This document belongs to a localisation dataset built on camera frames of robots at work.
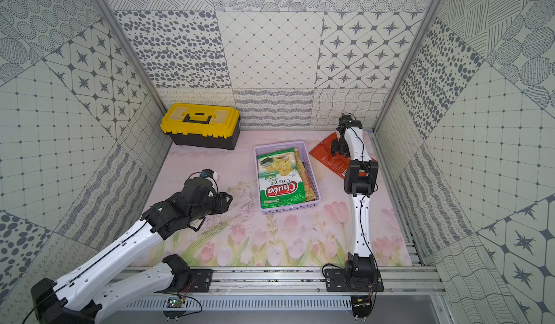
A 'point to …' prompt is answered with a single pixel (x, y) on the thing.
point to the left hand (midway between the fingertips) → (227, 194)
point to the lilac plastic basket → (263, 149)
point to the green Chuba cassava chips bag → (280, 181)
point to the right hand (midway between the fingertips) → (342, 156)
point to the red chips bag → (337, 163)
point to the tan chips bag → (310, 195)
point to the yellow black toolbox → (201, 126)
